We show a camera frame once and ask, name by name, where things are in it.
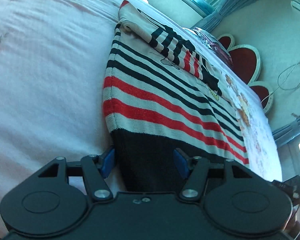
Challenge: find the striped white knit sweater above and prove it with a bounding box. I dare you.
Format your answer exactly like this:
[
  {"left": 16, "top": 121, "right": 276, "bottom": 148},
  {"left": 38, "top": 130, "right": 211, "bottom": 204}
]
[{"left": 103, "top": 1, "right": 249, "bottom": 192}]

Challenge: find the red heart-shaped headboard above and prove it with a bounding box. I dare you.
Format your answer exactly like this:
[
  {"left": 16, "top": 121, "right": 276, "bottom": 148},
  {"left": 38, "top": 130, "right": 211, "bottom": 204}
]
[{"left": 217, "top": 34, "right": 274, "bottom": 114}]

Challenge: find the stack of folded quilts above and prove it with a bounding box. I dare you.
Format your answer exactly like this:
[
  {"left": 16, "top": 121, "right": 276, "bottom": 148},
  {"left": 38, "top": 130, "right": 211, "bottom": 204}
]
[{"left": 190, "top": 27, "right": 233, "bottom": 69}]

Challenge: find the white floral bed sheet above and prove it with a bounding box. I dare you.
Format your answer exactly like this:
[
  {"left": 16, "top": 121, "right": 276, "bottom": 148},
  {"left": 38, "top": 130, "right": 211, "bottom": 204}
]
[{"left": 0, "top": 0, "right": 284, "bottom": 238}]

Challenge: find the blue cushion on windowsill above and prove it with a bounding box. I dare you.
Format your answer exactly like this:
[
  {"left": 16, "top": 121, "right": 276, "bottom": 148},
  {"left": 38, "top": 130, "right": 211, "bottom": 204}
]
[{"left": 193, "top": 0, "right": 214, "bottom": 15}]

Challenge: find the thin wall cable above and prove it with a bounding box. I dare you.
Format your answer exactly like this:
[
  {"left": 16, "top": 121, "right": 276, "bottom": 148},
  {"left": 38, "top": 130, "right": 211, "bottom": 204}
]
[{"left": 259, "top": 59, "right": 300, "bottom": 108}]

